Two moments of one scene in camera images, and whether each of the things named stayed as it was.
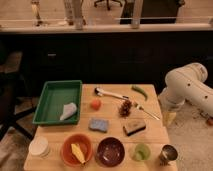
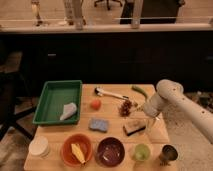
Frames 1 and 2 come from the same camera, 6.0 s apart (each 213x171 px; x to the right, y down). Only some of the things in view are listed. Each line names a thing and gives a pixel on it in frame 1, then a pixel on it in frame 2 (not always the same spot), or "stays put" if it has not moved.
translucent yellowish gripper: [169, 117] to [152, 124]
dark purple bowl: [110, 151] stays put
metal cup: [167, 154] stays put
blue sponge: [98, 124] stays put
